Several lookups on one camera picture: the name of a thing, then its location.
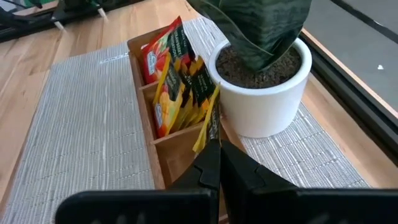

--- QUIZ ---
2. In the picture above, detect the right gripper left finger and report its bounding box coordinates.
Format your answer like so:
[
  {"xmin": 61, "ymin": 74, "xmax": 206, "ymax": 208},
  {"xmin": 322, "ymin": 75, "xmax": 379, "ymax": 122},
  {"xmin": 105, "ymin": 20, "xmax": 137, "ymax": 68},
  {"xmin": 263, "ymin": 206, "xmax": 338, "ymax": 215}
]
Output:
[{"xmin": 169, "ymin": 139, "xmax": 222, "ymax": 190}]

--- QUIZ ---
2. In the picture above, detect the green lemon tea bag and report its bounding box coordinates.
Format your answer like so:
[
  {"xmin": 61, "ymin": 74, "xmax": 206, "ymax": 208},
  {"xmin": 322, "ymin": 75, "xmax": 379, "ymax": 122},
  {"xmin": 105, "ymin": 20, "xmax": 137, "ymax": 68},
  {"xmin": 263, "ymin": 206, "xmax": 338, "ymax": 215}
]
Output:
[{"xmin": 192, "ymin": 83, "xmax": 223, "ymax": 156}]

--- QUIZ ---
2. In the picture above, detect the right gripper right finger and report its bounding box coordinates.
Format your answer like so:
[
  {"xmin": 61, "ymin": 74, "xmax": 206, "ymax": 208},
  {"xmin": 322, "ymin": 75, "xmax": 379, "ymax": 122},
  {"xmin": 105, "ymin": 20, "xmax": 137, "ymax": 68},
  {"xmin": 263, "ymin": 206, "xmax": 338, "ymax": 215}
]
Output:
[{"xmin": 221, "ymin": 140, "xmax": 299, "ymax": 191}]

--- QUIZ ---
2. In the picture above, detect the black aluminium table frame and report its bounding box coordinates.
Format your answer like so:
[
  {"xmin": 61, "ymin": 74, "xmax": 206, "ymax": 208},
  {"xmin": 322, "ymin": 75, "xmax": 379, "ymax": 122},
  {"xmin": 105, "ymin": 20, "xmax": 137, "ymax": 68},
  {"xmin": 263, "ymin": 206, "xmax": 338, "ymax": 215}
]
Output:
[{"xmin": 0, "ymin": 0, "xmax": 398, "ymax": 167}]

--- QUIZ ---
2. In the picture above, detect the grey woven placemat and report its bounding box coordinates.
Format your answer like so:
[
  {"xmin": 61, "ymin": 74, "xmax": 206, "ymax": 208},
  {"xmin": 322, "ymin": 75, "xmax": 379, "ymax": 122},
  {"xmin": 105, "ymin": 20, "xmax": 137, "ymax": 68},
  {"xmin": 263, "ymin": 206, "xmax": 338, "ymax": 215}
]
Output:
[{"xmin": 0, "ymin": 16, "xmax": 371, "ymax": 224}]

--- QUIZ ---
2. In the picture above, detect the green plant in white pot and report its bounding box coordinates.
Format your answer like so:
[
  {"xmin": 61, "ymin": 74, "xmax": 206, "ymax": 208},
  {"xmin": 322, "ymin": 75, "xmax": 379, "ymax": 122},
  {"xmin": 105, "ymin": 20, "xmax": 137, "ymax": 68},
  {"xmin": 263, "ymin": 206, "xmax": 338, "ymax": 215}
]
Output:
[{"xmin": 185, "ymin": 0, "xmax": 313, "ymax": 139}]

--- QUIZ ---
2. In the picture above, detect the red strawberry tea bag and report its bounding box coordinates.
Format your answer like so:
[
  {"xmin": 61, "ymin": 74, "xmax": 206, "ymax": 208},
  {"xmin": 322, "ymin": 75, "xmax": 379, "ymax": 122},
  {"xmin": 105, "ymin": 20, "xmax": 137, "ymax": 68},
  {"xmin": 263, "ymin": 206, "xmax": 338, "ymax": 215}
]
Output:
[{"xmin": 141, "ymin": 15, "xmax": 197, "ymax": 85}]

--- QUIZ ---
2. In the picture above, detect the brown wooden compartment tray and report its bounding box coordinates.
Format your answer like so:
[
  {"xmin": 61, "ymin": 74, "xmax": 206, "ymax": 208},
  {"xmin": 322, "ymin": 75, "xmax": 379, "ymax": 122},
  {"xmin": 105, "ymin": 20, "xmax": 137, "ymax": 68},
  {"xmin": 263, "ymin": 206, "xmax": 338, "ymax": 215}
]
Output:
[{"xmin": 126, "ymin": 26, "xmax": 247, "ymax": 224}]

